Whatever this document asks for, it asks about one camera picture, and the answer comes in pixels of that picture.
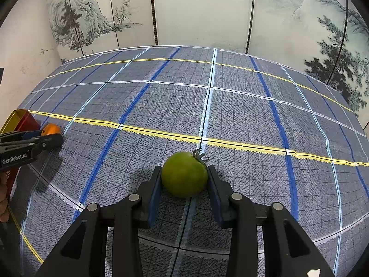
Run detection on person's left hand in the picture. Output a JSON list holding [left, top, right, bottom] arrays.
[[0, 175, 10, 223]]

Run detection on gold tin box red sides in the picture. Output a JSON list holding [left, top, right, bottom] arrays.
[[0, 109, 41, 198]]

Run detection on painted folding screen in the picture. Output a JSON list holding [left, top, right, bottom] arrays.
[[45, 0, 369, 119]]

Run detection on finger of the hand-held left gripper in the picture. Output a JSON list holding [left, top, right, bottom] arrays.
[[31, 133, 64, 155], [0, 131, 44, 144]]

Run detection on small smooth orange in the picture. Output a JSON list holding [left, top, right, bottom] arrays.
[[40, 123, 62, 136]]

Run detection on green tomato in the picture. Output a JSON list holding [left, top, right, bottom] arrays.
[[161, 149, 209, 198]]

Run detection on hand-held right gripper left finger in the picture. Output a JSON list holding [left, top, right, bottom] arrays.
[[35, 166, 162, 277]]

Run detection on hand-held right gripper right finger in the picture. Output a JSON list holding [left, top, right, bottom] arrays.
[[207, 165, 336, 277]]

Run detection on blue plaid tablecloth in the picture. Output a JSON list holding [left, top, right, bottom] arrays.
[[6, 45, 369, 277]]

